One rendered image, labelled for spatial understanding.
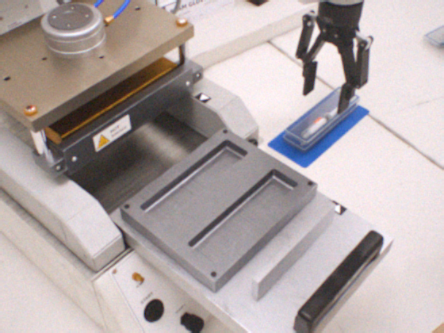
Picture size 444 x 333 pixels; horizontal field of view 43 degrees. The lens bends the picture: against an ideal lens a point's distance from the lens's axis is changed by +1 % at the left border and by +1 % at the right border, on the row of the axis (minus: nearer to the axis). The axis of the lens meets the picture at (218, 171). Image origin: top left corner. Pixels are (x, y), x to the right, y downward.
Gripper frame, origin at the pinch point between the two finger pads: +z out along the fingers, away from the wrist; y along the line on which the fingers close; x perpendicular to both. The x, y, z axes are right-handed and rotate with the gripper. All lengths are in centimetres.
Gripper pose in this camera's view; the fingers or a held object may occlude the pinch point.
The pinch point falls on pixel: (327, 90)
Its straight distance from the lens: 112.2
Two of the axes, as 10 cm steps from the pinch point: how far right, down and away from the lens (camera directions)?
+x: 6.9, -5.4, 4.8
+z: 0.2, 6.8, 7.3
